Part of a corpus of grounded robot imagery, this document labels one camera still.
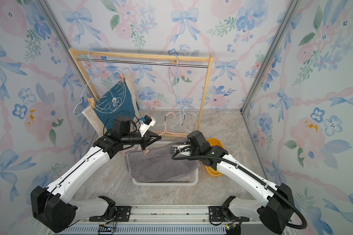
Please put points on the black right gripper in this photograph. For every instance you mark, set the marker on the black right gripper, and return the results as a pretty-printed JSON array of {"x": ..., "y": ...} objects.
[{"x": 188, "y": 155}]

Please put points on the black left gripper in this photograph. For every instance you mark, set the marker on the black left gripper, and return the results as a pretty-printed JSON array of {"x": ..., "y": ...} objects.
[{"x": 147, "y": 138}]

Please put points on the grey terry towel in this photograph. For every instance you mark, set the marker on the grey terry towel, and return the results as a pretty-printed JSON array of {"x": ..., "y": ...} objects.
[{"x": 157, "y": 165}]

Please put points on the light blue wire hanger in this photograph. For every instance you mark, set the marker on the light blue wire hanger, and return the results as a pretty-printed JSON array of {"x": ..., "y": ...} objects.
[{"x": 176, "y": 92}]

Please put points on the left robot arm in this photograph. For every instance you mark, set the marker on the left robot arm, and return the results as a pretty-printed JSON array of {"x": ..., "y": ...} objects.
[{"x": 54, "y": 205}]

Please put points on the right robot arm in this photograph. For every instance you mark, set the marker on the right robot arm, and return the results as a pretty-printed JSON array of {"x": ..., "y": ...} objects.
[{"x": 274, "y": 204}]

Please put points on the white perforated plastic basket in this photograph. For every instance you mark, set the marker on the white perforated plastic basket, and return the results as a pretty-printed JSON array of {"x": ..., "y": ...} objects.
[{"x": 188, "y": 180}]

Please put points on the dark teal patterned towel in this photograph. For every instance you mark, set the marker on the dark teal patterned towel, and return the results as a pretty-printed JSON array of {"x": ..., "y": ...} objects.
[{"x": 118, "y": 101}]

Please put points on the beige towel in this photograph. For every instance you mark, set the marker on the beige towel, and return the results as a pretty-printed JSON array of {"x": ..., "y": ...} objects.
[{"x": 92, "y": 117}]

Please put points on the orange clothespin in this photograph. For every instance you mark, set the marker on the orange clothespin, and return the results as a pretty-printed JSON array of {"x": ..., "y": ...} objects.
[{"x": 92, "y": 102}]

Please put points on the pink clothespin on teal towel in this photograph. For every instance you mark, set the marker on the pink clothespin on teal towel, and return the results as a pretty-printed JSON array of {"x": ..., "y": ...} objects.
[{"x": 121, "y": 77}]

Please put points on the metal hanging rod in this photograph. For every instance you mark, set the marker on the metal hanging rod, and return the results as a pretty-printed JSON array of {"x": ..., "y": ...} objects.
[{"x": 143, "y": 63}]

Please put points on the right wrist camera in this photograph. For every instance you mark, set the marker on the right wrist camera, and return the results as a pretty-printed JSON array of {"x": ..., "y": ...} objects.
[{"x": 180, "y": 148}]

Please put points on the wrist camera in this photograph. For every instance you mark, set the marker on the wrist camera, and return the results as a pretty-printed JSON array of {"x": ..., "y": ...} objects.
[
  {"x": 145, "y": 123},
  {"x": 180, "y": 148}
]

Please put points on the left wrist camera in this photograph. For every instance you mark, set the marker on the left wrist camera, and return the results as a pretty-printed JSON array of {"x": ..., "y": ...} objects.
[{"x": 145, "y": 123}]

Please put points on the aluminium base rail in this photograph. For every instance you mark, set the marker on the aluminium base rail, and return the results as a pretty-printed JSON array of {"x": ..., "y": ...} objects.
[{"x": 155, "y": 220}]

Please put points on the wooden clothes rack frame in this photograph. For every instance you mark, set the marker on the wooden clothes rack frame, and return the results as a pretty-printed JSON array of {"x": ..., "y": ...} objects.
[{"x": 75, "y": 54}]

